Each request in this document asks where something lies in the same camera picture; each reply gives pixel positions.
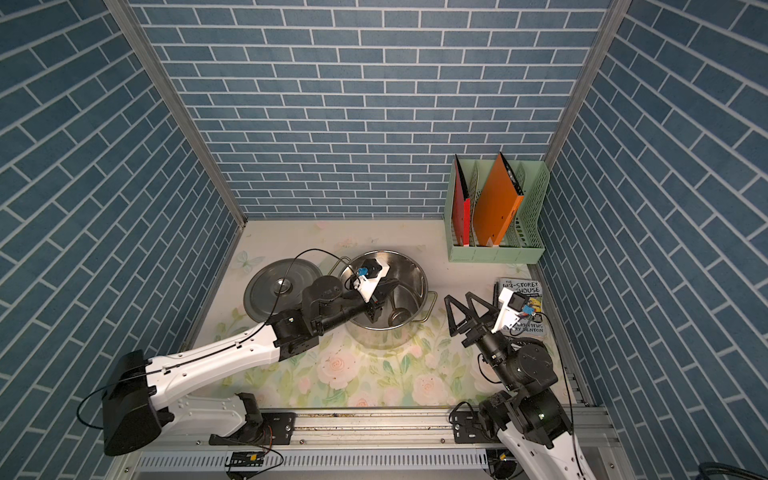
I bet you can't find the stainless steel pot lid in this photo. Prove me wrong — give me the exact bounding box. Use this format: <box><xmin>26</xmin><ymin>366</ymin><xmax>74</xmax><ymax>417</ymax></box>
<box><xmin>243</xmin><ymin>258</ymin><xmax>322</xmax><ymax>323</ymax></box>

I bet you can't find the treehouse paperback book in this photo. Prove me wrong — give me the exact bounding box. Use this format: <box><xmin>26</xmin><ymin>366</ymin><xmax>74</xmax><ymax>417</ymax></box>
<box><xmin>494</xmin><ymin>278</ymin><xmax>547</xmax><ymax>337</ymax></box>

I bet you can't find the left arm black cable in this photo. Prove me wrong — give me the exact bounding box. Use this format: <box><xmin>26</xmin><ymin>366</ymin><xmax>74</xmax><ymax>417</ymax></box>
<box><xmin>76</xmin><ymin>247</ymin><xmax>361</xmax><ymax>431</ymax></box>

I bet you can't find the green plastic file rack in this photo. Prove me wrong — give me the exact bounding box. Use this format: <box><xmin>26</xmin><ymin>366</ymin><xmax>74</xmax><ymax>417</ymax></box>
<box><xmin>444</xmin><ymin>158</ymin><xmax>550</xmax><ymax>264</ymax></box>

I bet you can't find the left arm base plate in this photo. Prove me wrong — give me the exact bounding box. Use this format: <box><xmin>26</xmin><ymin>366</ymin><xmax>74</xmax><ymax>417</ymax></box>
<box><xmin>208</xmin><ymin>412</ymin><xmax>296</xmax><ymax>447</ymax></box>

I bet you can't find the orange folder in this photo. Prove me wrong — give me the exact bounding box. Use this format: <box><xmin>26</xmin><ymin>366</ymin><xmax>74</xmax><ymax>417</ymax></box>
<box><xmin>472</xmin><ymin>153</ymin><xmax>524</xmax><ymax>247</ymax></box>

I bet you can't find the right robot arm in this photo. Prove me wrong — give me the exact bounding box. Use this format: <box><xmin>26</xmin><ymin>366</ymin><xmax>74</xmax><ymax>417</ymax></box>
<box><xmin>444</xmin><ymin>288</ymin><xmax>595</xmax><ymax>479</ymax></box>

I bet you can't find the small black circuit board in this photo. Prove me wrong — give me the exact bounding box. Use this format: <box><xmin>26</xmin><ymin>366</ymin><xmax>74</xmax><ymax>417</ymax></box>
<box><xmin>225</xmin><ymin>451</ymin><xmax>265</xmax><ymax>470</ymax></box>

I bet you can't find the steel ladle black handle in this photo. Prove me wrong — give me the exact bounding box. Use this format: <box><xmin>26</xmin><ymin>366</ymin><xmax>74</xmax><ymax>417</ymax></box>
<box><xmin>387</xmin><ymin>307</ymin><xmax>412</xmax><ymax>328</ymax></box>

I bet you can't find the red folder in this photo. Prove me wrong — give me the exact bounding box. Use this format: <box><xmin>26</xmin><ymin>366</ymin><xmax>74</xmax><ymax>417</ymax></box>
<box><xmin>451</xmin><ymin>155</ymin><xmax>471</xmax><ymax>247</ymax></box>

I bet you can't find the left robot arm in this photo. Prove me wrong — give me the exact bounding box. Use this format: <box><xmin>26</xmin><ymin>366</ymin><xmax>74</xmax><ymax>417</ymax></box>
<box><xmin>101</xmin><ymin>276</ymin><xmax>400</xmax><ymax>457</ymax></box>

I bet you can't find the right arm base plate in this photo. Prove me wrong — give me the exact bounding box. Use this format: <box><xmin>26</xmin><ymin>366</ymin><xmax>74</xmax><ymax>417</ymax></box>
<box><xmin>449</xmin><ymin>410</ymin><xmax>498</xmax><ymax>444</ymax></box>

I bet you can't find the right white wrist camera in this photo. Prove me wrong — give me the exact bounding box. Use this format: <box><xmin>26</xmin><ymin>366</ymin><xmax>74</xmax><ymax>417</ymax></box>
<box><xmin>491</xmin><ymin>287</ymin><xmax>536</xmax><ymax>333</ymax></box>

